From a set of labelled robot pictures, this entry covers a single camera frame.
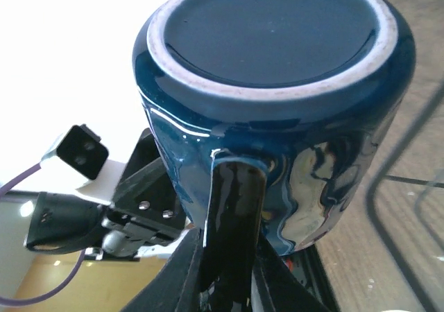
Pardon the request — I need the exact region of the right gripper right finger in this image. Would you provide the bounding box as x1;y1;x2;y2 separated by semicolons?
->
251;237;327;312

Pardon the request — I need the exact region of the dark blue ceramic mug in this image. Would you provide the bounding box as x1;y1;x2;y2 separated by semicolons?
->
131;0;417;302

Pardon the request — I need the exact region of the black aluminium frame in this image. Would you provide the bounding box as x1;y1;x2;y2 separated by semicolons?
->
281;245;341;312

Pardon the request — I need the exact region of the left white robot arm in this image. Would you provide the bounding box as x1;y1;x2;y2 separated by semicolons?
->
24;125;186;259

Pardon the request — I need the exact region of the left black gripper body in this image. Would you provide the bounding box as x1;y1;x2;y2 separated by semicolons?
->
102;128;186;257

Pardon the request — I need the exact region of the grey wire dish rack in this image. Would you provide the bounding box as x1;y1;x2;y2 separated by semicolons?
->
366;83;444;312

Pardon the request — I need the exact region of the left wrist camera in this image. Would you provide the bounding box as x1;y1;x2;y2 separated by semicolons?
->
40;123;126;205

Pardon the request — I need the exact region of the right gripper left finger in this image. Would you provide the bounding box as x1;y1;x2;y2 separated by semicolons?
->
122;228;203;312

